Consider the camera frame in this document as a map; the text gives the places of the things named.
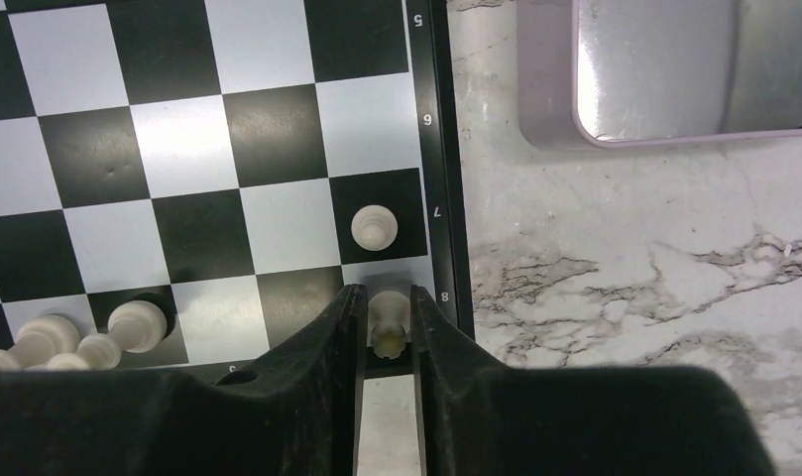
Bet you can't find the lilac tin tray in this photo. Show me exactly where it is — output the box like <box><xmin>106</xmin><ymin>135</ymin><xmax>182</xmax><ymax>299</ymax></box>
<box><xmin>516</xmin><ymin>0</ymin><xmax>802</xmax><ymax>149</ymax></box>

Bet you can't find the white king chess piece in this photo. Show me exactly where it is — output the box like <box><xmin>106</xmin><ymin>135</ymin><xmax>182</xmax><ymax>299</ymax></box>
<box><xmin>0</xmin><ymin>314</ymin><xmax>81</xmax><ymax>371</ymax></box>

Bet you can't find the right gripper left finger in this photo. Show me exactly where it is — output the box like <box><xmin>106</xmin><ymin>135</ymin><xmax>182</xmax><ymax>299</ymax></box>
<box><xmin>0</xmin><ymin>285</ymin><xmax>368</xmax><ymax>475</ymax></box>

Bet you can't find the black white chessboard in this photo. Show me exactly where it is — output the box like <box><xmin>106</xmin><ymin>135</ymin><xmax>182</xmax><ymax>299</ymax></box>
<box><xmin>0</xmin><ymin>1</ymin><xmax>474</xmax><ymax>376</ymax></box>

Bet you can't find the white queen chess piece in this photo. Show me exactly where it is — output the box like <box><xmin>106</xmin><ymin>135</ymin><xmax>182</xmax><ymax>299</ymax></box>
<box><xmin>46</xmin><ymin>300</ymin><xmax>168</xmax><ymax>371</ymax></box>

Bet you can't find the white pawn chess piece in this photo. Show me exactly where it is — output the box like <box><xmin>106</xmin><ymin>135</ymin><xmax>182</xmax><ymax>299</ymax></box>
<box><xmin>351</xmin><ymin>204</ymin><xmax>399</xmax><ymax>252</ymax></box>

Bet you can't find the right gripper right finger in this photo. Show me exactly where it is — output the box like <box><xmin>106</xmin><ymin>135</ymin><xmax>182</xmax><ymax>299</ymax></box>
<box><xmin>410</xmin><ymin>287</ymin><xmax>776</xmax><ymax>475</ymax></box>

